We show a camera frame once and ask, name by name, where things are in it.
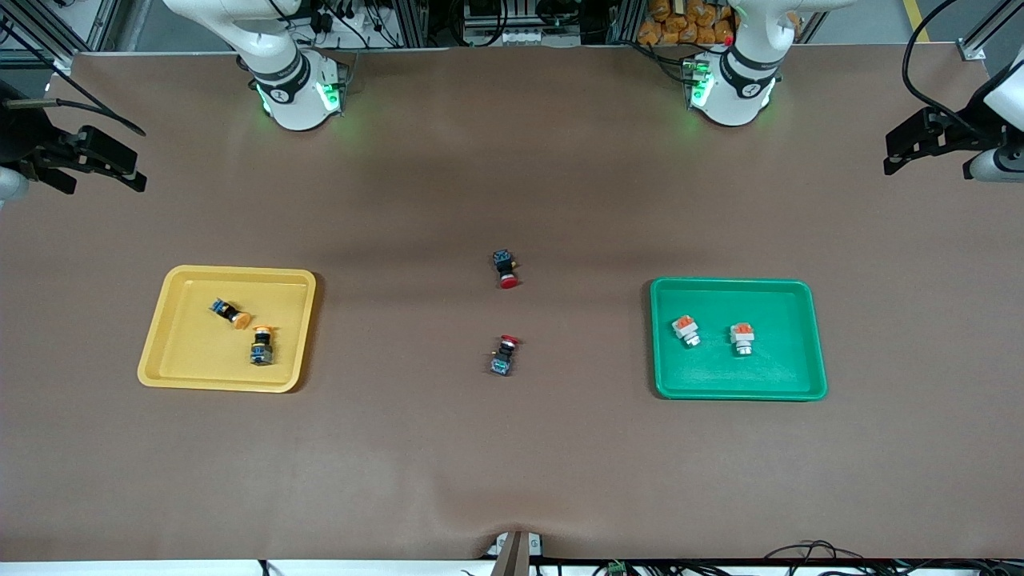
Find yellow push button switch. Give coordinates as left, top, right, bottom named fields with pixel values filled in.
left=249, top=323, right=278, bottom=367
left=210, top=298, right=252, bottom=330

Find yellow plastic tray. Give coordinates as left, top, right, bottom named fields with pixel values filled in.
left=137, top=265, right=318, bottom=394

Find green plastic tray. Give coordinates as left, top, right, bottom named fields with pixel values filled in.
left=650, top=278, right=828, bottom=402

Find orange mesh bags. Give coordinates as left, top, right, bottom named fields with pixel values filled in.
left=638, top=0, right=737, bottom=46

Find white power strip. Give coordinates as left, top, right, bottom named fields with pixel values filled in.
left=464, top=28, right=561, bottom=46

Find brown table mat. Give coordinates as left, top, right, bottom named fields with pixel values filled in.
left=0, top=44, right=1024, bottom=561

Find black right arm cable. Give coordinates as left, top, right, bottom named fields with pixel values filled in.
left=0, top=20, right=146, bottom=137

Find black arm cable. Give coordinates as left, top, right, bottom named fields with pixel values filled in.
left=902, top=0, right=993, bottom=133
left=0, top=20, right=146, bottom=137

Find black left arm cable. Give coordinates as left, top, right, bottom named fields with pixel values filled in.
left=902, top=0, right=993, bottom=133

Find aluminium frame profile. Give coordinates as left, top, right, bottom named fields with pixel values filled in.
left=0, top=0, right=153, bottom=74
left=958, top=16, right=1024, bottom=62

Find red push button switch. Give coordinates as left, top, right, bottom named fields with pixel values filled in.
left=490, top=249, right=521, bottom=290
left=490, top=335, right=523, bottom=378

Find black cable bundle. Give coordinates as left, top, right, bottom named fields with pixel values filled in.
left=760, top=541, right=1024, bottom=576

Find post with metal bracket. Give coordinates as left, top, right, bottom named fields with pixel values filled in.
left=486, top=530, right=545, bottom=576

